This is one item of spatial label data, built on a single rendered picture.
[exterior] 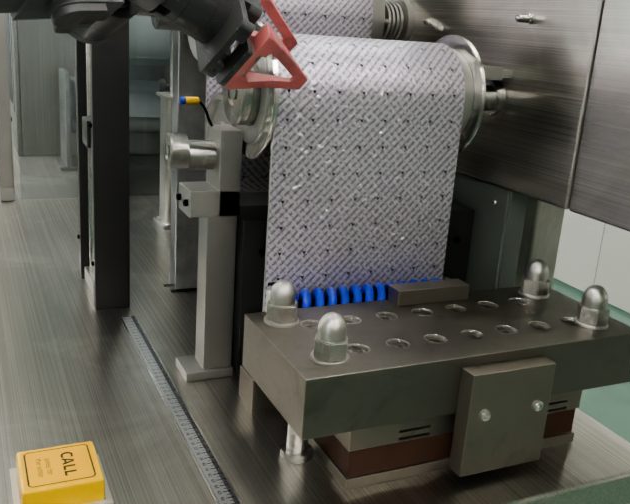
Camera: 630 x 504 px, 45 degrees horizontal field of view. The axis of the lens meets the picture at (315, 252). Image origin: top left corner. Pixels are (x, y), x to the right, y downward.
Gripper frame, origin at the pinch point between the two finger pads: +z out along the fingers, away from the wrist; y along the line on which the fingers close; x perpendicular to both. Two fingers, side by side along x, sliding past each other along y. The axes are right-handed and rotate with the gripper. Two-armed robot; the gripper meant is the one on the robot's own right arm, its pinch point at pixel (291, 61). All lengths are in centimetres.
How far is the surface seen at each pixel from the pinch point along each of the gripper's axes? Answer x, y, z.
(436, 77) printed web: 5.1, -5.5, 18.6
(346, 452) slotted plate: -17.0, 30.7, 15.0
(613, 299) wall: -81, -132, 313
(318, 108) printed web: -3.4, -0.9, 6.9
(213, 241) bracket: -23.4, 2.6, 7.2
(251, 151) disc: -12.4, -1.3, 4.8
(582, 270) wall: -88, -155, 312
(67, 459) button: -32.8, 27.6, -5.4
